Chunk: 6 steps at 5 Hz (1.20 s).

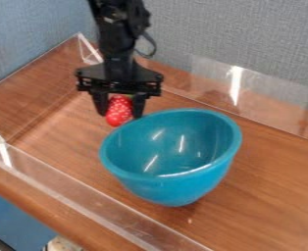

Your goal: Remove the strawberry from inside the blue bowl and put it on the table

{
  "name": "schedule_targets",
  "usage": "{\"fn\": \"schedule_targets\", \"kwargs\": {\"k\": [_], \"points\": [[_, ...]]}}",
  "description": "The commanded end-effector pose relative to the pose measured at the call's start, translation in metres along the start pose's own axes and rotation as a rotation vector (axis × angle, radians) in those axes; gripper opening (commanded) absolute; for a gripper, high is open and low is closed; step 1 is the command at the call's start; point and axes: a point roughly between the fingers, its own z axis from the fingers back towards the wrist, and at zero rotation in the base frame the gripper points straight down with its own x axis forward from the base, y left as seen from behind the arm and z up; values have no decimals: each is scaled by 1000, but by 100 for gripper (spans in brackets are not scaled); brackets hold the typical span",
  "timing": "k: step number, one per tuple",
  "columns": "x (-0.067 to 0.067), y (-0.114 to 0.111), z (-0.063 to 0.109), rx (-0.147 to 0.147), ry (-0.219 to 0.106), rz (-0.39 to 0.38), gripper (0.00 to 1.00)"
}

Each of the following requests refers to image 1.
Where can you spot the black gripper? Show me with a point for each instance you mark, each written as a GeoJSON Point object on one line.
{"type": "Point", "coordinates": [99, 81]}

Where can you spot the red toy strawberry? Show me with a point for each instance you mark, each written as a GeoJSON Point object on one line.
{"type": "Point", "coordinates": [119, 111]}

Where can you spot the blue plastic bowl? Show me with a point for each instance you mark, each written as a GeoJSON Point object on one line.
{"type": "Point", "coordinates": [172, 156]}

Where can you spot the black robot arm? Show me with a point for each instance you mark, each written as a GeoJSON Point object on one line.
{"type": "Point", "coordinates": [122, 21]}

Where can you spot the clear acrylic front barrier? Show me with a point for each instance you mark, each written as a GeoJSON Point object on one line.
{"type": "Point", "coordinates": [89, 216]}

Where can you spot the clear acrylic barrier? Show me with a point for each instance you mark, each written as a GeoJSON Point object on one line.
{"type": "Point", "coordinates": [89, 216]}
{"type": "Point", "coordinates": [261, 98]}

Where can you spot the clear acrylic back barrier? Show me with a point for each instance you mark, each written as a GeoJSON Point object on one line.
{"type": "Point", "coordinates": [261, 98]}

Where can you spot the clear acrylic corner bracket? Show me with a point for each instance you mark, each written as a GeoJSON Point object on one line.
{"type": "Point", "coordinates": [90, 54]}

